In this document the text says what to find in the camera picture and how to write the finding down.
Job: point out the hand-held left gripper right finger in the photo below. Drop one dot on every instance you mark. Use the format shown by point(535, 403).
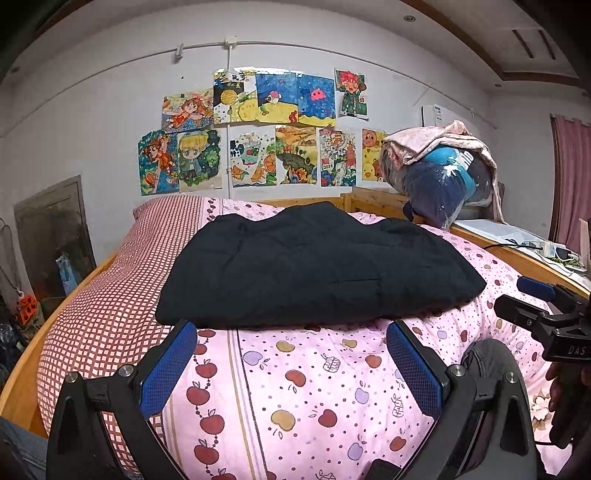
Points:
point(413, 369)

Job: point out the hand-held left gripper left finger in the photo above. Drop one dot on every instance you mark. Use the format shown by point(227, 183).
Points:
point(168, 364)

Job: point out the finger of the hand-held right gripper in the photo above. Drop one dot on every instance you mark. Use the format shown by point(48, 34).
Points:
point(535, 287)
point(515, 310)

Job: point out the black padded jacket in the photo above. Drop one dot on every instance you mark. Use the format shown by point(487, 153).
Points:
point(314, 267)

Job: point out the person's right hand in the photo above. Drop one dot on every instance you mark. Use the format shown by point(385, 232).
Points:
point(556, 387)

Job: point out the white power strip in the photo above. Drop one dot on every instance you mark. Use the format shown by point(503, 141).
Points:
point(549, 249)

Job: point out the red checked bed sheet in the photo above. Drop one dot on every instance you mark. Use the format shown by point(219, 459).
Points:
point(106, 314)

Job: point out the pink curtain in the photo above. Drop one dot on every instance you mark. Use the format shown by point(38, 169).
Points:
point(570, 184)

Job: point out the pink apple-print quilt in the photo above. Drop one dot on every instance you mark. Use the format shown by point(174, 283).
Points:
point(300, 392)

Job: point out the clear bag of blue bedding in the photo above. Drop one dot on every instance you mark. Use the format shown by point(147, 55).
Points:
point(438, 194)

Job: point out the blue box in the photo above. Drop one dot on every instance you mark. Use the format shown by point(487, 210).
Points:
point(67, 274)

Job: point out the orange toy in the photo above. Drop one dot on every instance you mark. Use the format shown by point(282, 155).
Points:
point(27, 310)

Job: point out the pink floral blanket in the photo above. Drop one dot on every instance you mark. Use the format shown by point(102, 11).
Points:
point(425, 138)

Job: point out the wooden bed frame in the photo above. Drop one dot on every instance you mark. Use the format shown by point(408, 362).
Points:
point(25, 392)

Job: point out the grey framed wall panel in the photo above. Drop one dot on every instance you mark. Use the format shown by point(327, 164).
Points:
point(51, 221)

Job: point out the white wall notice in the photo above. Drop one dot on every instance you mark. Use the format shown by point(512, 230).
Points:
point(433, 115)

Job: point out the group of colourful wall drawings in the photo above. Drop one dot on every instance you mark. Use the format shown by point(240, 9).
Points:
point(277, 97)

